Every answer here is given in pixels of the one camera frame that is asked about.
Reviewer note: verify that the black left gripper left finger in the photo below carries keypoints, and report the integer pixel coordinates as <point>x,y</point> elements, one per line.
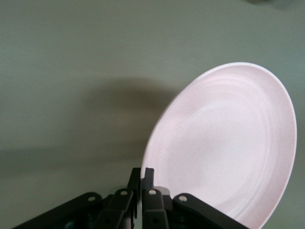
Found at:
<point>119,205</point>

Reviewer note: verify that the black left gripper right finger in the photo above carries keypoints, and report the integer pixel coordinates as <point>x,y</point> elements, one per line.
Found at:
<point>157,207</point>

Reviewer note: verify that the pink bowl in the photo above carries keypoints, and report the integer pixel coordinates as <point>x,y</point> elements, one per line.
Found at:
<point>221,148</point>

